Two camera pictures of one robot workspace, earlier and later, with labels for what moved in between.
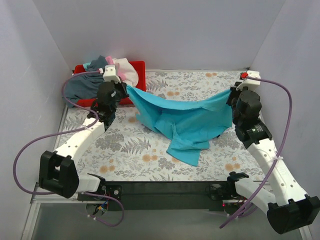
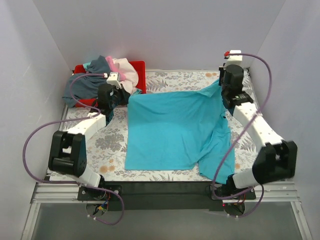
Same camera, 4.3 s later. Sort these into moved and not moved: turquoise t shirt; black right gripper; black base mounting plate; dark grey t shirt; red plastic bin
Moved: black right gripper; turquoise t shirt
Not moved: red plastic bin; black base mounting plate; dark grey t shirt
